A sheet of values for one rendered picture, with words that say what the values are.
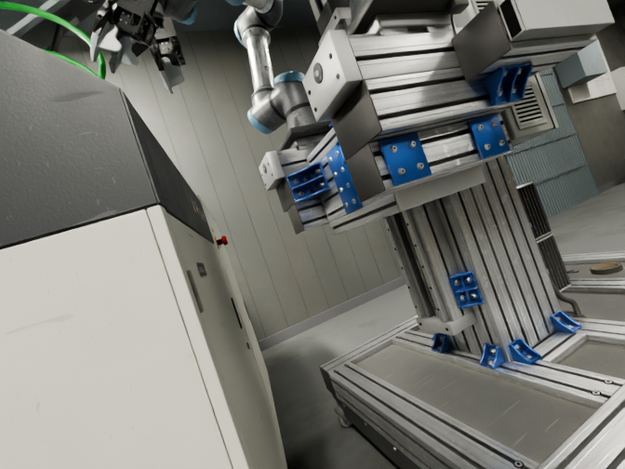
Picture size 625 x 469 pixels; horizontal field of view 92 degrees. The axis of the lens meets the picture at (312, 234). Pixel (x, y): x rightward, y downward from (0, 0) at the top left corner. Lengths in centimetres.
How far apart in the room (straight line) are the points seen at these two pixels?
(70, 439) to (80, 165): 32
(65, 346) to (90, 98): 30
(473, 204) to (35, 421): 91
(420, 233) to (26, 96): 79
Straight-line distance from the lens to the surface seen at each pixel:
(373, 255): 297
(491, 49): 68
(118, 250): 44
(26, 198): 49
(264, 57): 138
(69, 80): 52
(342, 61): 56
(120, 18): 95
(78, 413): 48
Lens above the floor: 68
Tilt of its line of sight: 1 degrees up
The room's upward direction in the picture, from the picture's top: 19 degrees counter-clockwise
